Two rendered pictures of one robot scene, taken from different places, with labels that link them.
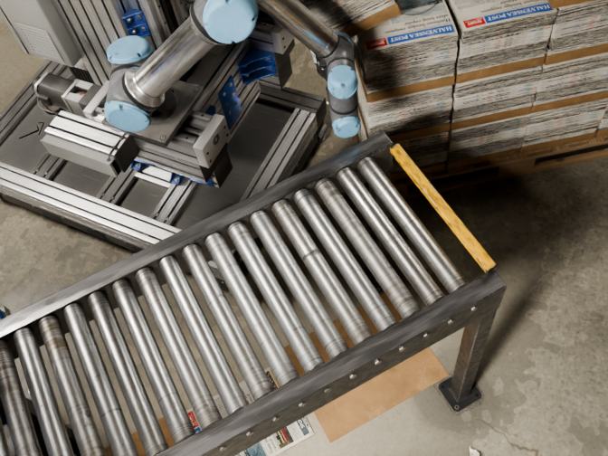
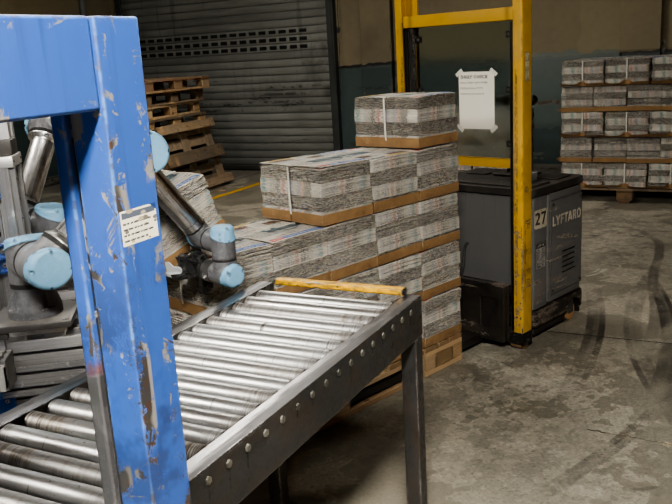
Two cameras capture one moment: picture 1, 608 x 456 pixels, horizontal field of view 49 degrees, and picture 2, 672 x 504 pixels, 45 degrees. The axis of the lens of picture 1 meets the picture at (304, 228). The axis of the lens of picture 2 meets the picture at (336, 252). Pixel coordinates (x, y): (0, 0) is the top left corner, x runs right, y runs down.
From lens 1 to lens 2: 1.70 m
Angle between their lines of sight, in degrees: 55
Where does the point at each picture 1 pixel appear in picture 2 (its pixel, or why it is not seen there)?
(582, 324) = (470, 468)
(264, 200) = (197, 319)
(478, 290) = (405, 301)
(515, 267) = (389, 462)
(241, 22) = (160, 151)
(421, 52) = (248, 263)
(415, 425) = not seen: outside the picture
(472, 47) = (281, 261)
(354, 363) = (358, 340)
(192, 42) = not seen: hidden behind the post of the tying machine
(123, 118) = (49, 267)
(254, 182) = not seen: hidden behind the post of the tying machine
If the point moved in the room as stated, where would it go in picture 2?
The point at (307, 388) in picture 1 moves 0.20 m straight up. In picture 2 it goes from (336, 357) to (331, 275)
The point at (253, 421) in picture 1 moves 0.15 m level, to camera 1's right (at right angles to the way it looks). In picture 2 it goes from (311, 379) to (357, 359)
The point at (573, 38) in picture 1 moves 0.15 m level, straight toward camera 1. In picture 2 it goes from (342, 255) to (350, 264)
